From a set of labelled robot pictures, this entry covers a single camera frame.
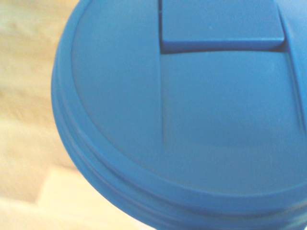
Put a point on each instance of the clear plastic pitcher blue lid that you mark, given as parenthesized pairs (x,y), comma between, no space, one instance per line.
(192,115)

